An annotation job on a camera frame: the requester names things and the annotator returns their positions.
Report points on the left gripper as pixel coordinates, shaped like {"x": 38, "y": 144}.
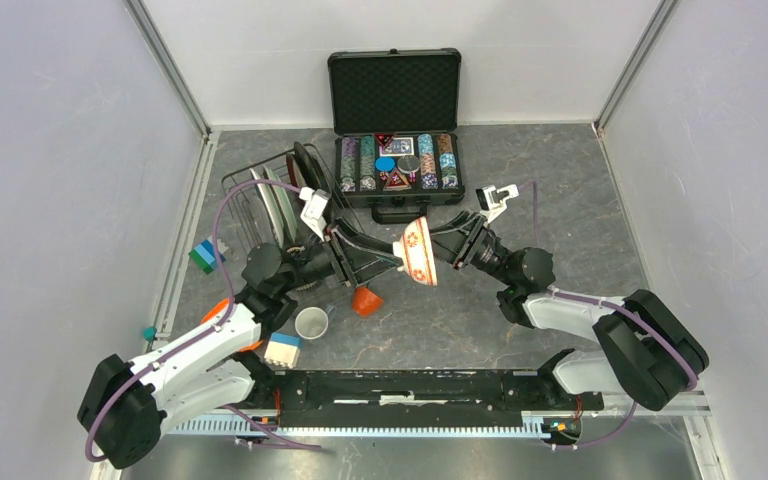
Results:
{"x": 381, "y": 255}

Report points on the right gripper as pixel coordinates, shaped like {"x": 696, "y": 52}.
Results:
{"x": 457, "y": 241}

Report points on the tan ceramic bowl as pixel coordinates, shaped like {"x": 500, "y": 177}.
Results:
{"x": 414, "y": 248}

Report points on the mint green flower plate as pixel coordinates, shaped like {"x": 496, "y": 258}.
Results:
{"x": 287, "y": 212}

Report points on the white plate teal rim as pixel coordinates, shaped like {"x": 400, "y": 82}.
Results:
{"x": 269, "y": 199}

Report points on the dark brown bottom plate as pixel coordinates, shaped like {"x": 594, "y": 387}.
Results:
{"x": 310, "y": 168}

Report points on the red rim beige plate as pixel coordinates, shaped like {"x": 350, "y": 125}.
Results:
{"x": 293, "y": 172}

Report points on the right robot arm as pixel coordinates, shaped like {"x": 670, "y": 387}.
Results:
{"x": 644, "y": 349}

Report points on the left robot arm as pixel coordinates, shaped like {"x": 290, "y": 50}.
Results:
{"x": 130, "y": 405}

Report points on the orange small cup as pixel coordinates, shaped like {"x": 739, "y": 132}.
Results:
{"x": 365, "y": 302}

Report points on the silver round dealer button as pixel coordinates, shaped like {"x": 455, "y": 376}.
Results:
{"x": 408, "y": 164}

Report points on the white mug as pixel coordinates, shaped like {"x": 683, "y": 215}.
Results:
{"x": 312, "y": 323}

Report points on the blue round chip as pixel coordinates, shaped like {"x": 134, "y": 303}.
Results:
{"x": 385, "y": 164}

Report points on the blue white toy block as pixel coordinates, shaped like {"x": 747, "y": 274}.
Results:
{"x": 283, "y": 350}

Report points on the black poker chip case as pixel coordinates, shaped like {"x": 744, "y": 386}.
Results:
{"x": 395, "y": 103}

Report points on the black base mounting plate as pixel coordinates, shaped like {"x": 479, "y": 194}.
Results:
{"x": 412, "y": 398}

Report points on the orange tape dispenser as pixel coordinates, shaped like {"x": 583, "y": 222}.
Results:
{"x": 216, "y": 312}

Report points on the blue green stacked blocks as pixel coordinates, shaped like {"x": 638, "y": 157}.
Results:
{"x": 203, "y": 254}

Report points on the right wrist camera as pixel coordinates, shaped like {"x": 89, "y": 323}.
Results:
{"x": 493, "y": 200}

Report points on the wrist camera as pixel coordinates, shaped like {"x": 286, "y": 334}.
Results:
{"x": 312, "y": 215}
{"x": 493, "y": 200}

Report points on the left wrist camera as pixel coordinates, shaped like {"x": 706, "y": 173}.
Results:
{"x": 312, "y": 215}

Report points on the black wire dish rack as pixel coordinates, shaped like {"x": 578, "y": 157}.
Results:
{"x": 254, "y": 229}

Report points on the white cable duct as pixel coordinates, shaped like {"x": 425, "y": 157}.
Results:
{"x": 217, "y": 424}

